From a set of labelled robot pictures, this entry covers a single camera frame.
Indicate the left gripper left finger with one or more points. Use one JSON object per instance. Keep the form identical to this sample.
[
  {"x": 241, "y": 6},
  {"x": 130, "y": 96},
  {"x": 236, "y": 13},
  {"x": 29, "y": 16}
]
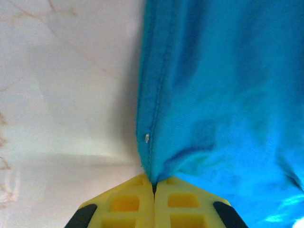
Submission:
[{"x": 128, "y": 209}]

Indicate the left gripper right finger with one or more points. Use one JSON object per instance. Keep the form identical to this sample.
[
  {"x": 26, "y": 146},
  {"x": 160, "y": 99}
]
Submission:
[{"x": 185, "y": 211}]

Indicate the teal t-shirt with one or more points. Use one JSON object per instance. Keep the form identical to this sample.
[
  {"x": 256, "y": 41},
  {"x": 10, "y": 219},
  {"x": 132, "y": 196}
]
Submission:
[{"x": 225, "y": 95}]

